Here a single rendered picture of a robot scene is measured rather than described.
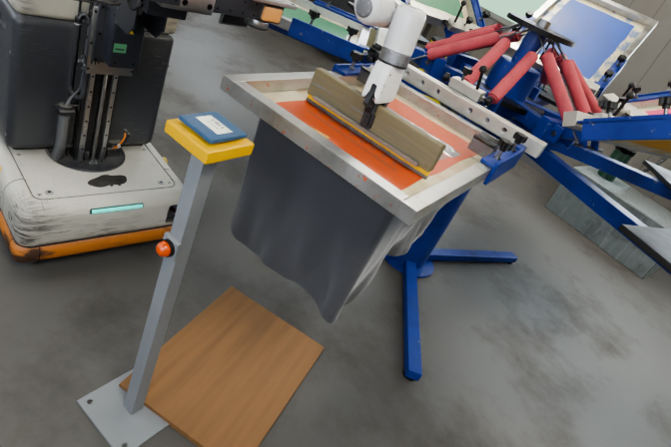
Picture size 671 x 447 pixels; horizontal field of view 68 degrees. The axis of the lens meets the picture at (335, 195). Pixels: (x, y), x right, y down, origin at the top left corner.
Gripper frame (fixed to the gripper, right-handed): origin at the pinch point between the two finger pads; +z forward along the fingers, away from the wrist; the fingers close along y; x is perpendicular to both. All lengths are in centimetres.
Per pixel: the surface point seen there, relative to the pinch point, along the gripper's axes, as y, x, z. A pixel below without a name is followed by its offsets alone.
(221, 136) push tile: 43.2, -9.1, 3.7
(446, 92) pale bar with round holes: -57, -3, -3
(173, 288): 41, -15, 49
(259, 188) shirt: 14.6, -17.3, 27.3
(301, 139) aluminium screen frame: 24.3, -3.1, 3.9
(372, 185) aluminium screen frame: 24.5, 17.2, 4.4
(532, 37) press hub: -116, 3, -28
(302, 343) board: -22, -4, 99
